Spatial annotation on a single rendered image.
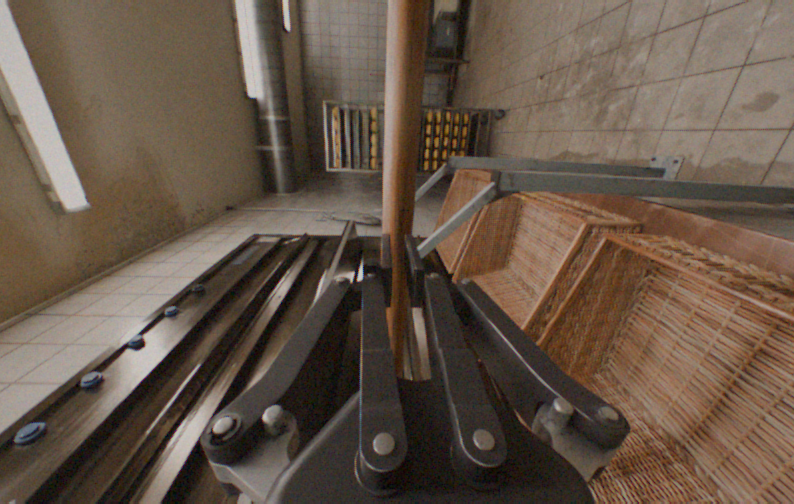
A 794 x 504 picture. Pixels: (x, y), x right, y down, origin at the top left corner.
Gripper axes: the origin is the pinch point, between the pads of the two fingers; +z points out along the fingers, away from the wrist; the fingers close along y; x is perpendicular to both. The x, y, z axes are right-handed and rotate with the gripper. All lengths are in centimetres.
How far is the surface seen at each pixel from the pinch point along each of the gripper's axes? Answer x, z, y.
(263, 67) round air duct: 72, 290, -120
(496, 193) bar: -1.0, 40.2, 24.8
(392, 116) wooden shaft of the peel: 10.7, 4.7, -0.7
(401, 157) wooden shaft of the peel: 7.7, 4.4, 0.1
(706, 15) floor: 60, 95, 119
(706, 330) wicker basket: -21, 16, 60
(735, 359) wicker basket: -22, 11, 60
